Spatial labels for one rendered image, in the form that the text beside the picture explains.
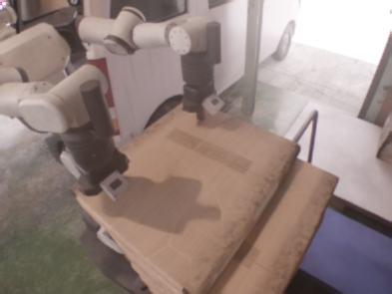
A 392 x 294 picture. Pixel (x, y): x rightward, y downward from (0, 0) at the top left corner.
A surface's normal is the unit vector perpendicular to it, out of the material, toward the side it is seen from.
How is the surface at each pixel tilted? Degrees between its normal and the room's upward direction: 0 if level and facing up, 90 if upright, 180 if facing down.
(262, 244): 0
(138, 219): 0
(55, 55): 63
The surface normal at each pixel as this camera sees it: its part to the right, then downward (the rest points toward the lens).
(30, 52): 0.69, 0.00
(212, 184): -0.05, -0.73
